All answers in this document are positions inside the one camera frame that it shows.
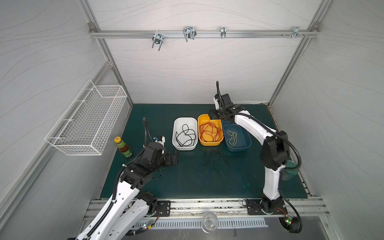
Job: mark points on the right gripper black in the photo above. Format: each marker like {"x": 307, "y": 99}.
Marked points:
{"x": 217, "y": 112}

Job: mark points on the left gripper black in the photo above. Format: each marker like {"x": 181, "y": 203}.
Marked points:
{"x": 168, "y": 162}

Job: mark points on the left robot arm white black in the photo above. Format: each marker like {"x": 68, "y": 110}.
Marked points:
{"x": 128, "y": 203}

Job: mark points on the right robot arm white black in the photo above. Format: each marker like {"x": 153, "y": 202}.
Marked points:
{"x": 278, "y": 155}

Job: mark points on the yellow plastic bin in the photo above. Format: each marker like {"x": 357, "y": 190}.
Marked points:
{"x": 210, "y": 132}

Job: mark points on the white plastic bin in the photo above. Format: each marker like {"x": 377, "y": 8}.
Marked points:
{"x": 185, "y": 134}

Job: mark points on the blue plastic bin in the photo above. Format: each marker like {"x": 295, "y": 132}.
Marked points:
{"x": 236, "y": 137}

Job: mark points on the sauce bottle yellow cap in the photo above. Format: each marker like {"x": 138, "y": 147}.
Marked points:
{"x": 123, "y": 147}

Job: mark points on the clear glass cup front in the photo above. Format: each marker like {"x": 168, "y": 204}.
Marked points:
{"x": 209, "y": 222}

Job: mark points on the metal clamp small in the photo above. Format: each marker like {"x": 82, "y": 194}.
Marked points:
{"x": 223, "y": 32}

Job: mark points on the green lidded glass jar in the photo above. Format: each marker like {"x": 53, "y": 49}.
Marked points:
{"x": 288, "y": 174}

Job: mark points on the metal u-bolt clamp middle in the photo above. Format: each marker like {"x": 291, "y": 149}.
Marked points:
{"x": 189, "y": 33}

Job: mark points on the metal u-bolt clamp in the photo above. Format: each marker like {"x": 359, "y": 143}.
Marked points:
{"x": 157, "y": 39}
{"x": 189, "y": 33}

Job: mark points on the metal u-bolt clamp left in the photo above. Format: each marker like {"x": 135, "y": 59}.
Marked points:
{"x": 157, "y": 39}

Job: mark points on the white vent grille strip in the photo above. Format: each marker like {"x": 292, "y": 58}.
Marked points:
{"x": 221, "y": 223}

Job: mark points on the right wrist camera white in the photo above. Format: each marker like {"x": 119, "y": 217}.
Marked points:
{"x": 217, "y": 103}

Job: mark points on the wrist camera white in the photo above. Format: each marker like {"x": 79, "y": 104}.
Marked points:
{"x": 217, "y": 103}
{"x": 161, "y": 140}

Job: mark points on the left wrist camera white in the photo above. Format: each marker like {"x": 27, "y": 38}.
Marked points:
{"x": 161, "y": 140}

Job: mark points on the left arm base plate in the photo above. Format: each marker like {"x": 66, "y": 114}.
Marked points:
{"x": 159, "y": 209}

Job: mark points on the white wire basket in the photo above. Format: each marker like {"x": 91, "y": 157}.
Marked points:
{"x": 86, "y": 125}

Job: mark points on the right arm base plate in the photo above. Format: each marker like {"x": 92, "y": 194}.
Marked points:
{"x": 265, "y": 206}

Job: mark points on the aluminium crossbar rail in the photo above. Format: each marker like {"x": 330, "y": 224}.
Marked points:
{"x": 201, "y": 34}

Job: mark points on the metal bracket right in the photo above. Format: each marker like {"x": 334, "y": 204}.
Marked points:
{"x": 296, "y": 34}

